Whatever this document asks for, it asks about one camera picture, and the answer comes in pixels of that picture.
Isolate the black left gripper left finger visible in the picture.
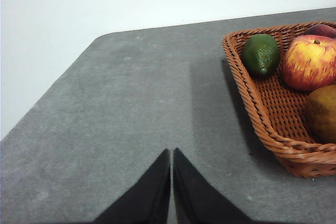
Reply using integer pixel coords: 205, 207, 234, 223
93, 148, 171, 224

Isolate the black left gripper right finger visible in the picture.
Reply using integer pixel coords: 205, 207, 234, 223
172, 147, 254, 224

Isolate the brown wicker basket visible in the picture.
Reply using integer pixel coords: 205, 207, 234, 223
222, 20, 336, 179

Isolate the green avocado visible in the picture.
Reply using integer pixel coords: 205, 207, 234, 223
241, 34, 281, 78

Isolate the red yellow apple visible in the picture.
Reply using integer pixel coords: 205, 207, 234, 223
282, 34, 336, 91

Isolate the dark red plum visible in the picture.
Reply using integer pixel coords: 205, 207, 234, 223
304, 24, 336, 40

